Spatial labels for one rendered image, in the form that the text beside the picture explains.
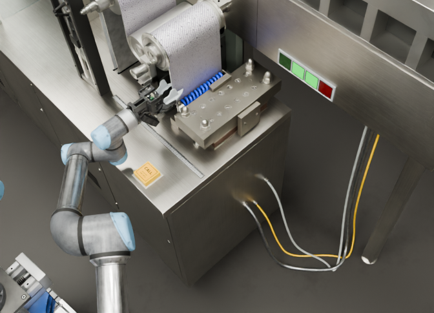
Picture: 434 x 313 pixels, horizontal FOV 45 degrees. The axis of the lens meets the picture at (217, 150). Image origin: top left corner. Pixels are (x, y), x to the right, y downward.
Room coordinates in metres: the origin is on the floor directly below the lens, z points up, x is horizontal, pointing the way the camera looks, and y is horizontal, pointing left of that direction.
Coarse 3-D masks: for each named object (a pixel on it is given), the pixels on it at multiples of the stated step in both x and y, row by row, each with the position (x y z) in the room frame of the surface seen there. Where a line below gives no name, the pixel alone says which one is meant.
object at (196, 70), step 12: (204, 48) 1.34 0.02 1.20; (216, 48) 1.38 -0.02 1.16; (192, 60) 1.31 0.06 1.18; (204, 60) 1.34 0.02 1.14; (216, 60) 1.38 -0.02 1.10; (180, 72) 1.27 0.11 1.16; (192, 72) 1.30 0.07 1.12; (204, 72) 1.34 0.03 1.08; (216, 72) 1.37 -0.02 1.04; (180, 84) 1.26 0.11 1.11; (192, 84) 1.30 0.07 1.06; (180, 96) 1.26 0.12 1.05
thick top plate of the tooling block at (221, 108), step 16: (256, 64) 1.41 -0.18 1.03; (240, 80) 1.33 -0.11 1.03; (256, 80) 1.33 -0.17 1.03; (208, 96) 1.26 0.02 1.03; (224, 96) 1.26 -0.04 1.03; (240, 96) 1.25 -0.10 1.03; (256, 96) 1.25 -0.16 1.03; (272, 96) 1.29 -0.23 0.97; (192, 112) 1.19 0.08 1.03; (208, 112) 1.19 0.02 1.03; (224, 112) 1.18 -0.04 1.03; (240, 112) 1.18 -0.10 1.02; (192, 128) 1.12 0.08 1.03; (224, 128) 1.13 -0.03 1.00; (208, 144) 1.08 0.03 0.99
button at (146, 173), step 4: (144, 164) 1.05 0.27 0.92; (148, 164) 1.05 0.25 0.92; (140, 168) 1.03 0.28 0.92; (144, 168) 1.03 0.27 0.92; (148, 168) 1.03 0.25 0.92; (152, 168) 1.03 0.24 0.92; (136, 172) 1.02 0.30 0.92; (140, 172) 1.02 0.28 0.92; (144, 172) 1.02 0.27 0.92; (148, 172) 1.01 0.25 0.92; (152, 172) 1.01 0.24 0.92; (156, 172) 1.01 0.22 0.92; (136, 176) 1.01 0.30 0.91; (140, 176) 1.00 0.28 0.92; (144, 176) 1.00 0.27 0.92; (148, 176) 1.00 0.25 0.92; (152, 176) 1.00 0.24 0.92; (156, 176) 1.00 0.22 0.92; (140, 180) 0.99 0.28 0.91; (144, 180) 0.98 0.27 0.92; (148, 180) 0.98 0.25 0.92; (152, 180) 0.99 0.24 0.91; (144, 184) 0.97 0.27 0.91; (148, 184) 0.98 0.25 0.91
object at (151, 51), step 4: (148, 44) 1.29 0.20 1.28; (152, 44) 1.29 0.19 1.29; (144, 48) 1.30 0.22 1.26; (148, 48) 1.28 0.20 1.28; (152, 48) 1.27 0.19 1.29; (156, 48) 1.27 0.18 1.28; (148, 52) 1.29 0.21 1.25; (152, 52) 1.26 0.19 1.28; (156, 52) 1.26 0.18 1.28; (148, 56) 1.29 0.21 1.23; (152, 56) 1.27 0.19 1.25; (156, 56) 1.25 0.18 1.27; (160, 56) 1.26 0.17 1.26; (156, 60) 1.25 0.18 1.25; (160, 60) 1.25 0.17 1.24; (156, 64) 1.25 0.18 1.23
